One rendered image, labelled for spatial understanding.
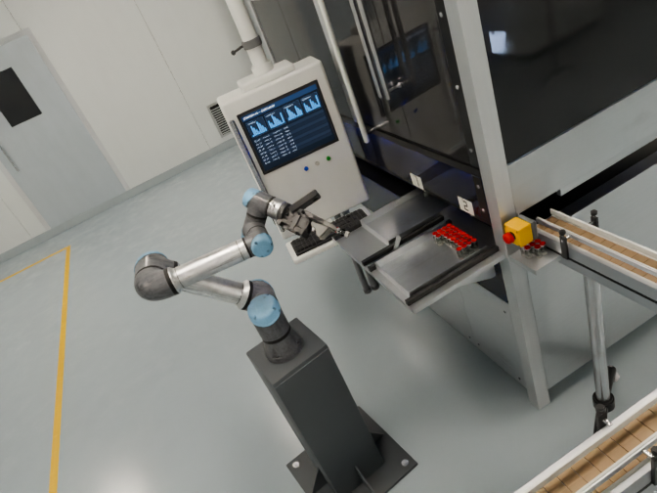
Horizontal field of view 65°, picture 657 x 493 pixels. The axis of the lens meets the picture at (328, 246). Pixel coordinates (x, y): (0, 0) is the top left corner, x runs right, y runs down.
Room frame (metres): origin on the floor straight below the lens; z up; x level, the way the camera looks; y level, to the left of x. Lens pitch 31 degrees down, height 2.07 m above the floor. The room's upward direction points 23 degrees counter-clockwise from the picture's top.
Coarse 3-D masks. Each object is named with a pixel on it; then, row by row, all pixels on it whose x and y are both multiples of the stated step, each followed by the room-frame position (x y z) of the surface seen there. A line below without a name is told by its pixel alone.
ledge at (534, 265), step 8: (512, 256) 1.42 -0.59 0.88; (520, 256) 1.41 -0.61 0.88; (544, 256) 1.36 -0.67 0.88; (552, 256) 1.34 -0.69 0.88; (520, 264) 1.38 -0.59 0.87; (528, 264) 1.35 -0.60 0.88; (536, 264) 1.34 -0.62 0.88; (544, 264) 1.32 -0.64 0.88; (552, 264) 1.32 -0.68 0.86; (536, 272) 1.31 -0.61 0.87
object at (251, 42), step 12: (228, 0) 2.43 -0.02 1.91; (240, 0) 2.42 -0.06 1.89; (240, 12) 2.42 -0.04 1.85; (240, 24) 2.42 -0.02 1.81; (252, 24) 2.44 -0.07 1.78; (252, 36) 2.42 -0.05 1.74; (240, 48) 2.49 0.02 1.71; (252, 48) 2.41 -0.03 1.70; (252, 60) 2.43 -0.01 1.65; (264, 60) 2.42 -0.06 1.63; (264, 72) 2.40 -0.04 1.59
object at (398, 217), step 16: (416, 192) 2.09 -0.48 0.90; (384, 208) 2.06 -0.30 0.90; (400, 208) 2.04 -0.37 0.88; (416, 208) 1.98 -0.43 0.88; (432, 208) 1.93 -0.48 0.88; (448, 208) 1.84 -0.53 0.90; (368, 224) 2.02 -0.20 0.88; (384, 224) 1.97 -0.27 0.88; (400, 224) 1.91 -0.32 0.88; (416, 224) 1.81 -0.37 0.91; (384, 240) 1.81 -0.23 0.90
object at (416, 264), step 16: (416, 240) 1.71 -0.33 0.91; (432, 240) 1.71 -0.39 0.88; (384, 256) 1.68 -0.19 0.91; (400, 256) 1.69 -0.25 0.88; (416, 256) 1.64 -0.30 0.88; (432, 256) 1.60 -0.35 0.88; (448, 256) 1.57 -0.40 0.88; (384, 272) 1.60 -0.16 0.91; (400, 272) 1.59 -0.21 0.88; (416, 272) 1.55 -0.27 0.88; (432, 272) 1.52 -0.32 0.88; (448, 272) 1.46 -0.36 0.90; (400, 288) 1.49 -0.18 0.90; (416, 288) 1.43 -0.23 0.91
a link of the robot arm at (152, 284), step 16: (240, 240) 1.57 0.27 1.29; (256, 240) 1.53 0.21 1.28; (208, 256) 1.54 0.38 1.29; (224, 256) 1.53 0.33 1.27; (240, 256) 1.53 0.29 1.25; (144, 272) 1.56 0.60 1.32; (160, 272) 1.54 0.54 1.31; (176, 272) 1.53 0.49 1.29; (192, 272) 1.52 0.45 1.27; (208, 272) 1.52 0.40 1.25; (144, 288) 1.52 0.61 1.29; (160, 288) 1.49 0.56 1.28; (176, 288) 1.49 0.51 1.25
